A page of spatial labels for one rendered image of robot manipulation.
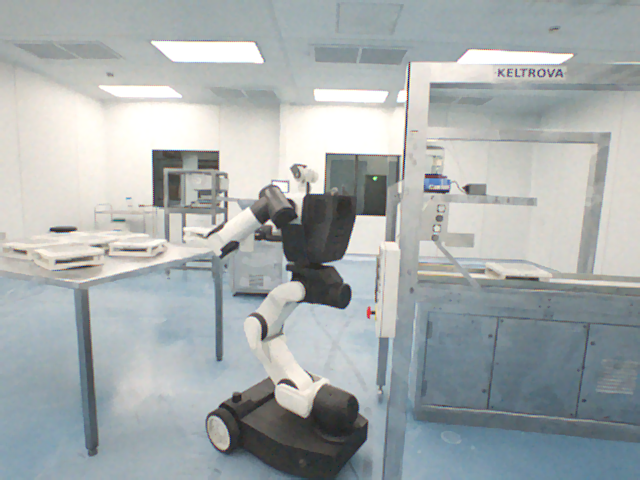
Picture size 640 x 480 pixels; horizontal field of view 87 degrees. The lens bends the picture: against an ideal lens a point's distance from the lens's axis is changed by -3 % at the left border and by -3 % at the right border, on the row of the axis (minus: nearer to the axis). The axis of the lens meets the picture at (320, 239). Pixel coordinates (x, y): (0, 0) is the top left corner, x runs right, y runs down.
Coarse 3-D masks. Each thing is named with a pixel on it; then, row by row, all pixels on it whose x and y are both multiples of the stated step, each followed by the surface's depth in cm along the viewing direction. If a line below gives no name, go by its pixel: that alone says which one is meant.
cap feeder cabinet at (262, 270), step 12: (264, 240) 399; (240, 252) 401; (252, 252) 400; (264, 252) 400; (276, 252) 401; (240, 264) 403; (252, 264) 402; (264, 264) 402; (276, 264) 402; (240, 276) 404; (252, 276) 405; (264, 276) 404; (276, 276) 403; (240, 288) 406; (252, 288) 406; (264, 288) 406
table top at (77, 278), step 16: (16, 240) 243; (0, 256) 186; (96, 256) 198; (160, 256) 204; (176, 256) 206; (192, 256) 211; (208, 256) 226; (0, 272) 158; (16, 272) 154; (32, 272) 155; (48, 272) 156; (64, 272) 157; (80, 272) 158; (96, 272) 159; (112, 272) 161; (128, 272) 166; (144, 272) 176; (80, 288) 143
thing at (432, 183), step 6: (426, 180) 172; (432, 180) 172; (438, 180) 171; (444, 180) 171; (450, 180) 171; (426, 186) 172; (432, 186) 171; (438, 186) 171; (444, 186) 171; (450, 186) 171; (426, 192) 190; (432, 192) 183; (438, 192) 178; (444, 192) 172
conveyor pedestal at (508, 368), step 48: (432, 336) 184; (480, 336) 181; (528, 336) 177; (576, 336) 174; (624, 336) 171; (432, 384) 187; (480, 384) 184; (528, 384) 180; (576, 384) 177; (624, 384) 173; (576, 432) 180; (624, 432) 177
